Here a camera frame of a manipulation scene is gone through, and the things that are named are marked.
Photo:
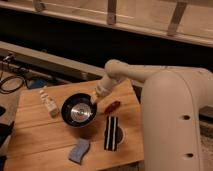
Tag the pale yellow gripper tip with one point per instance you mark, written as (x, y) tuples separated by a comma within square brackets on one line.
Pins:
[(94, 98)]

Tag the black ceramic bowl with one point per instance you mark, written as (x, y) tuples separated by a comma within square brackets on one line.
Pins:
[(78, 111)]

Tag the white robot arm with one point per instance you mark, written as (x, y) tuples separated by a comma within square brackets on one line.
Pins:
[(171, 98)]

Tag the red brown oblong object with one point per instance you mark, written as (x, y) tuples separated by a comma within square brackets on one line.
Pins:
[(112, 107)]

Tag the black white striped cloth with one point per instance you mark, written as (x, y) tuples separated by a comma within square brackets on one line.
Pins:
[(110, 140)]

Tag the white tube bottle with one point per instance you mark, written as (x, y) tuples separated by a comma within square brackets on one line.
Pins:
[(49, 103)]

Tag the blue sponge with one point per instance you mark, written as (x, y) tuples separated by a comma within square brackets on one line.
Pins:
[(79, 150)]

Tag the blue box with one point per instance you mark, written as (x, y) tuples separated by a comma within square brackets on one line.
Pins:
[(39, 83)]

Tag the wooden cutting board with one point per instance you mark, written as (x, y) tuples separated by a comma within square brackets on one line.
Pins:
[(42, 143)]

